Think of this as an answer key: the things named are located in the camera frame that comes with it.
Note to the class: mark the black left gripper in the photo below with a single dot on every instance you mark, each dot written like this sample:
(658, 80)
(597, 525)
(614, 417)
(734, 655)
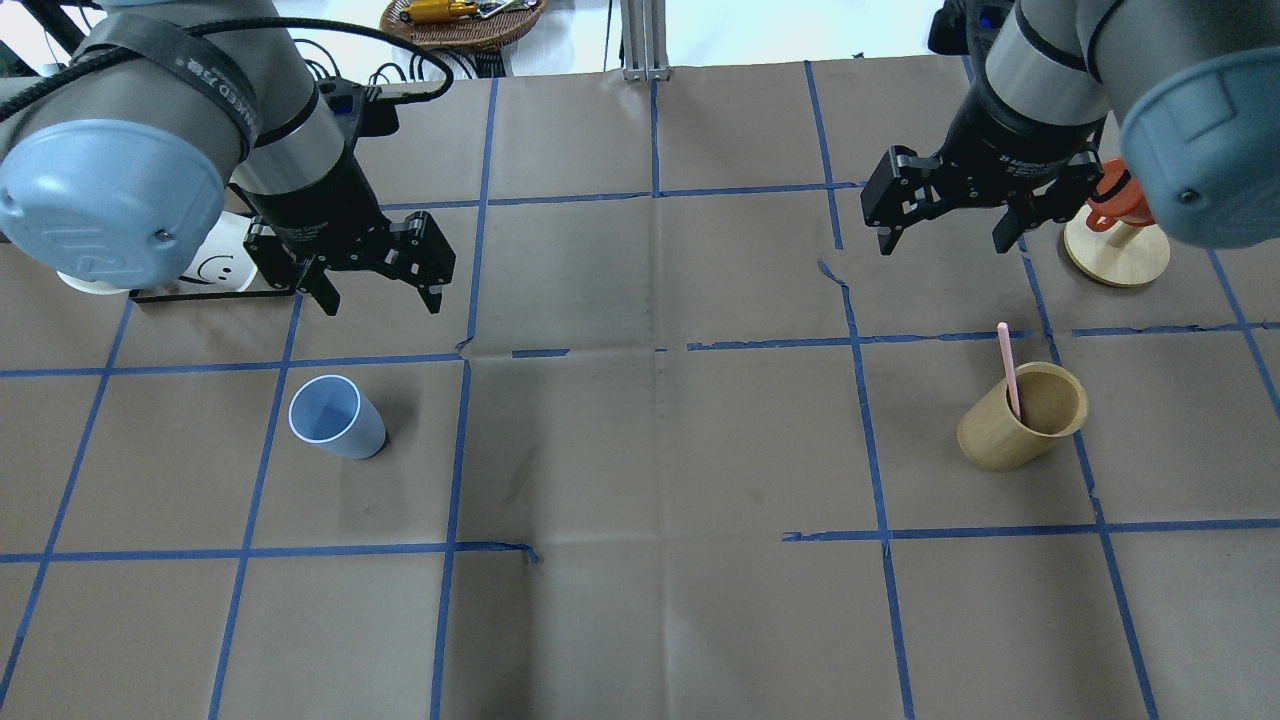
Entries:
(318, 212)

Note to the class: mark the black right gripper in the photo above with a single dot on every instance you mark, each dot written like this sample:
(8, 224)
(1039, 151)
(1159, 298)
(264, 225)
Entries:
(1003, 145)

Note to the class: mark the light blue plastic cup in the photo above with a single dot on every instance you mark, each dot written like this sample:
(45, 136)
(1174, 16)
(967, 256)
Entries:
(331, 413)

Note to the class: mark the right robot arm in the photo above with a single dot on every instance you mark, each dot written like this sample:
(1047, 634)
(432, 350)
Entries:
(1192, 86)

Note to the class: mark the orange cup on stand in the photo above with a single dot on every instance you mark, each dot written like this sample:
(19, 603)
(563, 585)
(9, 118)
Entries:
(1117, 198)

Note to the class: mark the bamboo wooden cup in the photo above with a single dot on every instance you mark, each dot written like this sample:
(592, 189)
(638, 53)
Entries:
(1053, 405)

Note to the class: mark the white smiley mug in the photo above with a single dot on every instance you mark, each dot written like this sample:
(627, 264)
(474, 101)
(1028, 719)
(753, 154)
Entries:
(221, 263)

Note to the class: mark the wooden mug tree stand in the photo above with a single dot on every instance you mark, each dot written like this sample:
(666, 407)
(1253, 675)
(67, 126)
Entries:
(1124, 256)

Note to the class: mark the dark wicker basket with tools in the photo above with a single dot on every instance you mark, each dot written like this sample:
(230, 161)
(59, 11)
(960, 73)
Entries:
(467, 25)

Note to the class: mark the aluminium frame post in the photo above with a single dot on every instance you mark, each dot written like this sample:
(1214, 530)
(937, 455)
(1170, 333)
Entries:
(644, 41)

